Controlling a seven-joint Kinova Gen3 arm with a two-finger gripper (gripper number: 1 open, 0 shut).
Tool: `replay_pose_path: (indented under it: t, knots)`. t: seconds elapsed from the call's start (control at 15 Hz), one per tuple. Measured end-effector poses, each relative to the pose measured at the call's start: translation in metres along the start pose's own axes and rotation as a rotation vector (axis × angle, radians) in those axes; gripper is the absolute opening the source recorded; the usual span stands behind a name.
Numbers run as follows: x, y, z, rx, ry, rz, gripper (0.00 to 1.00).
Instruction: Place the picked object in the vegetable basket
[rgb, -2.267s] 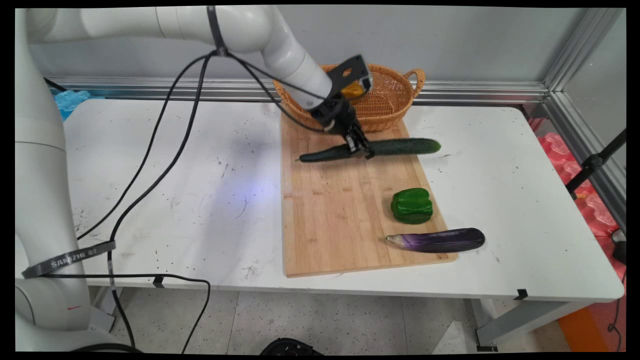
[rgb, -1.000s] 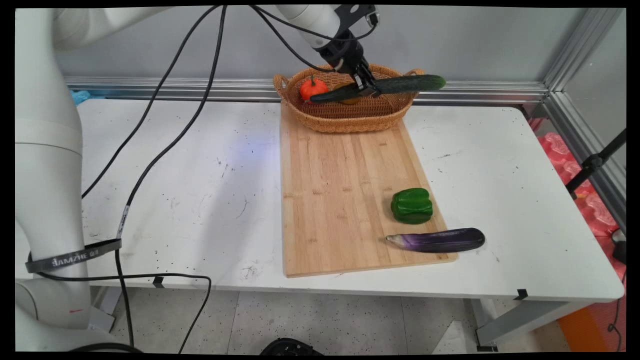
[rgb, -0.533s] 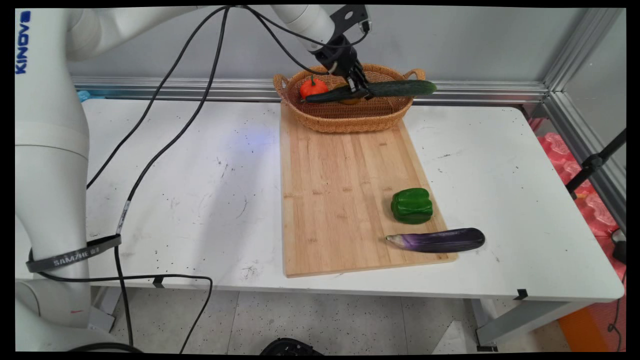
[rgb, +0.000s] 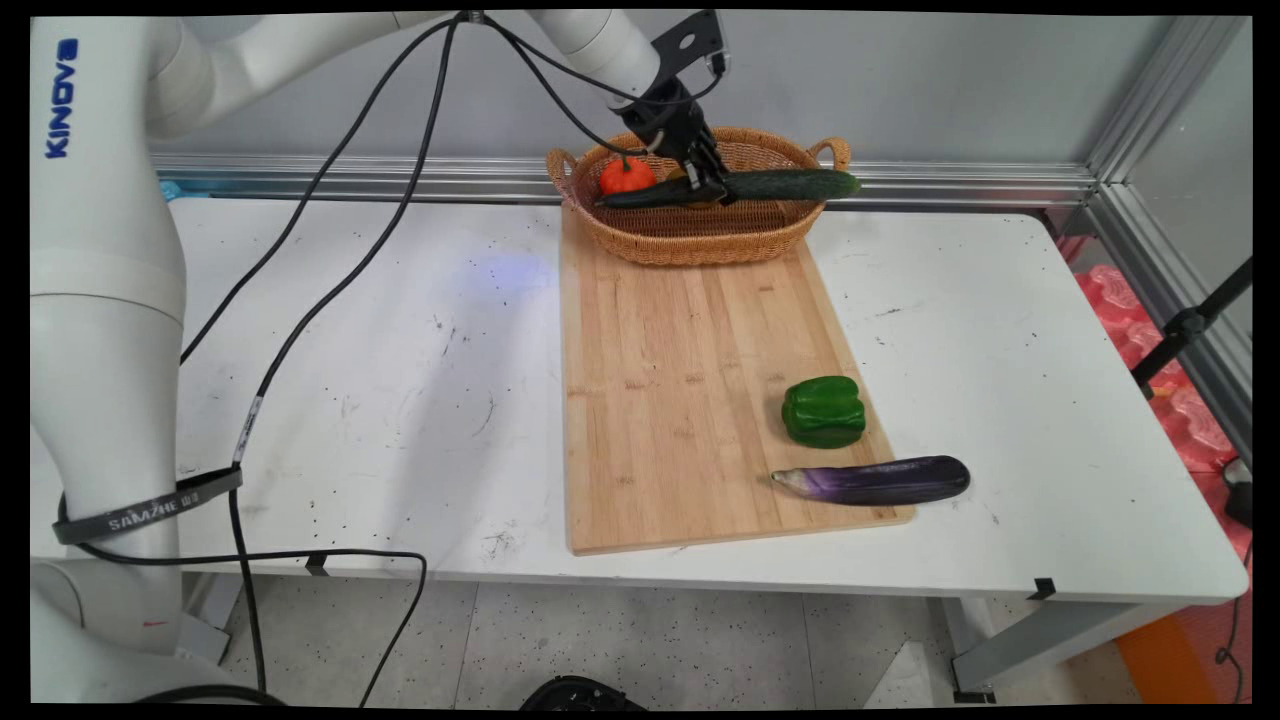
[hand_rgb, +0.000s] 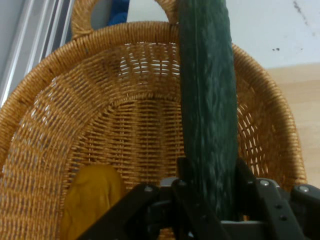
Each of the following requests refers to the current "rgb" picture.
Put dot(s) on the grey table leg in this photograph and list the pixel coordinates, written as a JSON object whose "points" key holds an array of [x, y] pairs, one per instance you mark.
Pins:
{"points": [[1050, 635]]}

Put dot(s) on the wooden cutting board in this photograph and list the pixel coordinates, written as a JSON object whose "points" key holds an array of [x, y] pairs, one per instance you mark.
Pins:
{"points": [[680, 420]]}

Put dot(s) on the red foam mat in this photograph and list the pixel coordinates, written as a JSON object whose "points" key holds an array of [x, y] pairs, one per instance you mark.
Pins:
{"points": [[1190, 410]]}

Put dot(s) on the black tripod stand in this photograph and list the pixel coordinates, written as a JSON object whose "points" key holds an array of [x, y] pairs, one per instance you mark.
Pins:
{"points": [[1185, 325]]}

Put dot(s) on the aluminium frame corner post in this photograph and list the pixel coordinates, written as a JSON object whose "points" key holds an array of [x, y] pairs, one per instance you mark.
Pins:
{"points": [[1160, 130]]}

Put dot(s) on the black round floor object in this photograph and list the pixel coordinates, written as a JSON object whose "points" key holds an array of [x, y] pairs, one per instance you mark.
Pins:
{"points": [[580, 693]]}

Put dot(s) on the woven wicker basket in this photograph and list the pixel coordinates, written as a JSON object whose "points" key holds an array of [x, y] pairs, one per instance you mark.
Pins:
{"points": [[700, 235]]}

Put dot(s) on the black tape piece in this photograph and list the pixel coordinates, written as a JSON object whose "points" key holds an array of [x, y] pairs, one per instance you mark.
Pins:
{"points": [[318, 563], [1042, 588]]}

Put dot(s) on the green bell pepper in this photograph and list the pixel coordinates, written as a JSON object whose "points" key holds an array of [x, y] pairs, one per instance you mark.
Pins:
{"points": [[823, 412]]}

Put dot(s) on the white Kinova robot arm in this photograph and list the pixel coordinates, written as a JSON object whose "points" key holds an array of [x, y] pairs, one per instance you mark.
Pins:
{"points": [[100, 250]]}

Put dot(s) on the long dark green cucumber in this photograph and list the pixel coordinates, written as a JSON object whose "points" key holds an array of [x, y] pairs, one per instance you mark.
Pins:
{"points": [[790, 184]]}

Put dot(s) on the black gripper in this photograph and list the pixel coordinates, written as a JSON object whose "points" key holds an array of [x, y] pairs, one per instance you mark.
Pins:
{"points": [[670, 115]]}

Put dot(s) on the horizontal aluminium frame rail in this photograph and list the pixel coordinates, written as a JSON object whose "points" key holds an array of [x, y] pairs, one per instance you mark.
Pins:
{"points": [[950, 183]]}

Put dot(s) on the black wrist camera mount plate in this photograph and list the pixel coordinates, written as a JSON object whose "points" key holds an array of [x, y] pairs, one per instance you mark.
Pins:
{"points": [[690, 40]]}

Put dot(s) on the small black device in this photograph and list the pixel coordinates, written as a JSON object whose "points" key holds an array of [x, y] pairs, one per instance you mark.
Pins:
{"points": [[1240, 495]]}

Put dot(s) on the small orange pumpkin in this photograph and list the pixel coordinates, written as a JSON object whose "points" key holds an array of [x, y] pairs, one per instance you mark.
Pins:
{"points": [[625, 177]]}

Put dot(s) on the blue foam mat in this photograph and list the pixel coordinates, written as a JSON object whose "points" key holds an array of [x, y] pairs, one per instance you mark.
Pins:
{"points": [[172, 190]]}

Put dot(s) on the purple eggplant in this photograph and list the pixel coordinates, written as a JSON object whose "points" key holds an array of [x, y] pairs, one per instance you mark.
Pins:
{"points": [[880, 481]]}

